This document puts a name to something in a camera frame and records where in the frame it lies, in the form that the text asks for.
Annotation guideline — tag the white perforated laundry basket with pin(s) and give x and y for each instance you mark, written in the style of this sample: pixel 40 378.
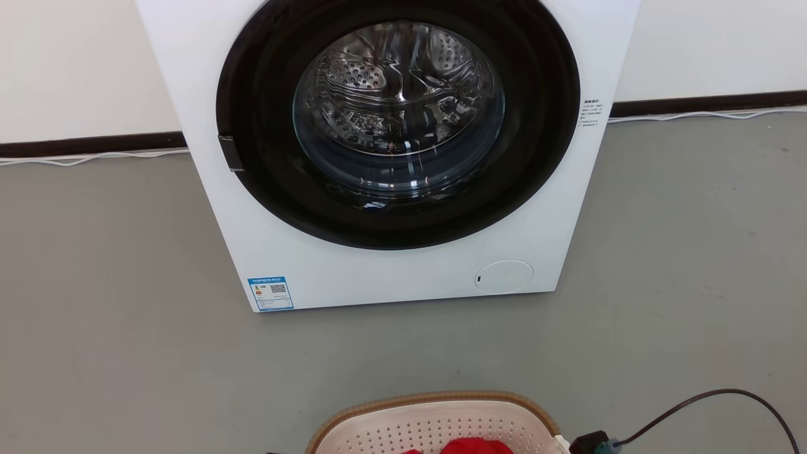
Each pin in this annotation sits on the white perforated laundry basket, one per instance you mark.
pixel 435 425

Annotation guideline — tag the white front-load washing machine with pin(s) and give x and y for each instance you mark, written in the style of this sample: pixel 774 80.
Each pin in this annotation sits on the white front-load washing machine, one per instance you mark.
pixel 391 271

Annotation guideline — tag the round white filter cover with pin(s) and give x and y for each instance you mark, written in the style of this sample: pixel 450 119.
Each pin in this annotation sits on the round white filter cover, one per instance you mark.
pixel 504 276

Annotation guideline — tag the blue energy label sticker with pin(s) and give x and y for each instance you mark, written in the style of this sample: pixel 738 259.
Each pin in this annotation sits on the blue energy label sticker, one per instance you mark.
pixel 271 293

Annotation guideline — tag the black round washer door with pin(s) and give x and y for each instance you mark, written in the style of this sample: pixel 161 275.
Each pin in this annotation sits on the black round washer door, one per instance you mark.
pixel 265 126

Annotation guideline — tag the black text instruction sticker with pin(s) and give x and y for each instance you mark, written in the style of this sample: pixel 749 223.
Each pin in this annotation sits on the black text instruction sticker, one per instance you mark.
pixel 593 112

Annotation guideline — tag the red garment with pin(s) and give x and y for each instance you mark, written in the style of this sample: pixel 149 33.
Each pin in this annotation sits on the red garment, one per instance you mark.
pixel 476 446

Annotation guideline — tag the black plug adapter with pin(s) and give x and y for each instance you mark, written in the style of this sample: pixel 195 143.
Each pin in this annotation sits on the black plug adapter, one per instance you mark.
pixel 591 442

